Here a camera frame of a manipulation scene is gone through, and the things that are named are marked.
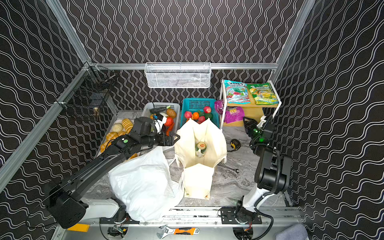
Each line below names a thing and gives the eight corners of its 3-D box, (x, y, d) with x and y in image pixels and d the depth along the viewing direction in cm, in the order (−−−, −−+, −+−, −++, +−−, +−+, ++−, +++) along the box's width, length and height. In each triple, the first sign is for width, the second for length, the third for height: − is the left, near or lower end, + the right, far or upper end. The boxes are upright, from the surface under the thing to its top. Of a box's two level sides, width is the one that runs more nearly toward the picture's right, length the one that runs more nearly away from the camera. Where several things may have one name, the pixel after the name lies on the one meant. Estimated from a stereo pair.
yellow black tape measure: (235, 151, 100) (236, 148, 97) (228, 144, 104) (229, 141, 101) (241, 146, 102) (242, 144, 100) (233, 140, 106) (234, 137, 103)
